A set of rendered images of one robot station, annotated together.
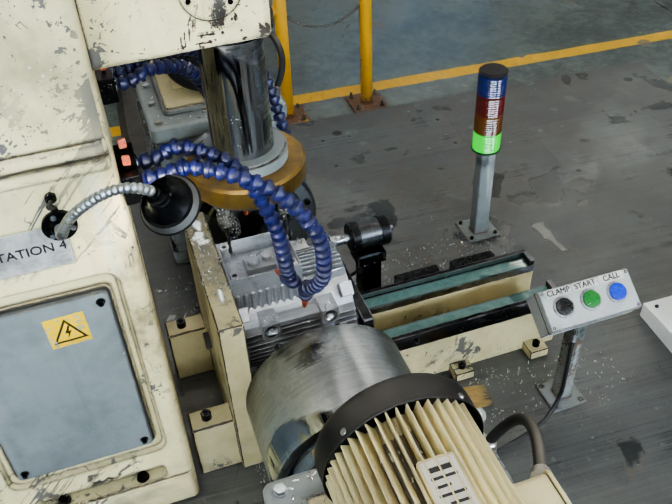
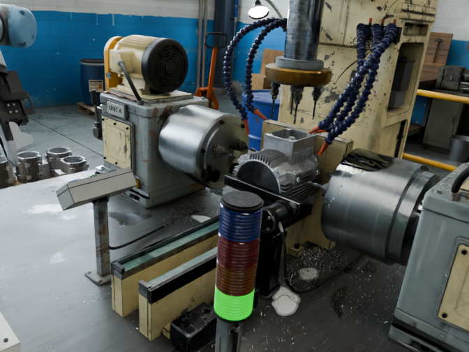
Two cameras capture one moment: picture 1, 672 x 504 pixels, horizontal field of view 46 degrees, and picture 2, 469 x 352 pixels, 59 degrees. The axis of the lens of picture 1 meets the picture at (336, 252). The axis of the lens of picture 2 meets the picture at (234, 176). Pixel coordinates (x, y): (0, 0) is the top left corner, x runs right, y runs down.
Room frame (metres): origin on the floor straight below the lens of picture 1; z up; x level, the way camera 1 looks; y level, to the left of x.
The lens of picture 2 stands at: (1.88, -0.63, 1.45)
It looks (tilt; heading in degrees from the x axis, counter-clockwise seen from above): 21 degrees down; 147
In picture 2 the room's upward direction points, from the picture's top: 4 degrees clockwise
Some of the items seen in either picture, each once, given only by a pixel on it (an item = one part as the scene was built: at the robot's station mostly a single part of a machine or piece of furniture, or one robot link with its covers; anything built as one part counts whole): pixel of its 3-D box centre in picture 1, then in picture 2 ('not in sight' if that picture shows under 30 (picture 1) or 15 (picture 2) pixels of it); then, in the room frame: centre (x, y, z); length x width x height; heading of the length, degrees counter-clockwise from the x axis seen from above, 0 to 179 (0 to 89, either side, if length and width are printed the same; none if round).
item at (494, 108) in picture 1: (490, 102); (238, 246); (1.45, -0.34, 1.14); 0.06 x 0.06 x 0.04
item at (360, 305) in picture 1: (344, 278); (260, 192); (1.06, -0.01, 1.01); 0.26 x 0.04 x 0.03; 17
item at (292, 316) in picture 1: (287, 304); (278, 179); (1.00, 0.09, 1.01); 0.20 x 0.19 x 0.19; 107
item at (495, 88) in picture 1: (492, 82); (240, 218); (1.45, -0.34, 1.19); 0.06 x 0.06 x 0.04
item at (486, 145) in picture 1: (486, 138); (234, 297); (1.45, -0.34, 1.05); 0.06 x 0.06 x 0.04
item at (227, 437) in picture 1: (203, 344); (304, 180); (0.95, 0.24, 0.97); 0.30 x 0.11 x 0.34; 17
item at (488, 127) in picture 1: (488, 120); (236, 272); (1.45, -0.34, 1.10); 0.06 x 0.06 x 0.04
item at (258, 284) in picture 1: (259, 270); (289, 146); (0.99, 0.13, 1.11); 0.12 x 0.11 x 0.07; 107
